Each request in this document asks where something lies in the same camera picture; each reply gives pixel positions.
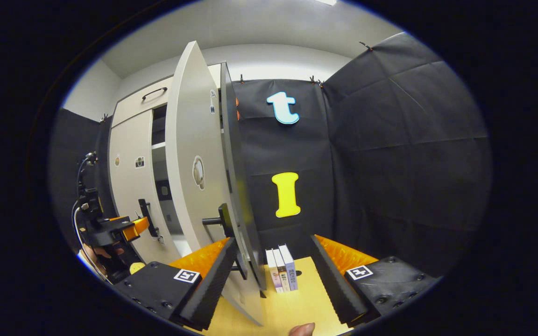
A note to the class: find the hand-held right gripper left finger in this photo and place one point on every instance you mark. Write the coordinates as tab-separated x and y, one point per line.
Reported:
210	284

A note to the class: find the small yellow object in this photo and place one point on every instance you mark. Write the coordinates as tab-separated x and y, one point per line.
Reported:
137	268

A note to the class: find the white cabinet shelf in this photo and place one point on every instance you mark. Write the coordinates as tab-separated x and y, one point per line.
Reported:
158	145

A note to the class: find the long ceiling light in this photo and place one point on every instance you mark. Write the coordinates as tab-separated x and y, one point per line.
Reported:
326	2

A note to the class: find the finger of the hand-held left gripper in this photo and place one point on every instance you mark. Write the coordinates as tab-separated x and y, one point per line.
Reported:
131	228

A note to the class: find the shoe cabinet door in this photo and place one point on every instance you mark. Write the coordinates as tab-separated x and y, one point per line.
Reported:
129	186
185	140

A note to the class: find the white book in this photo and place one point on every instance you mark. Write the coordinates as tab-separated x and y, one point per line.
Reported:
282	273

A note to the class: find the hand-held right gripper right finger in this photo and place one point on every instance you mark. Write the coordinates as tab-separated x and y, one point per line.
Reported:
336	289

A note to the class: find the beige cabinet drawer front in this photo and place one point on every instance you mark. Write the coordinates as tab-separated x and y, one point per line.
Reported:
131	105

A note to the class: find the lilac book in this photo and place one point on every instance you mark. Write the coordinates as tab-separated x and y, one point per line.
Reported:
290	268

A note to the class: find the beige double-door shoe cabinet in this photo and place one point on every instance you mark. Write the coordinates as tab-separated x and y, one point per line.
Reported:
245	186

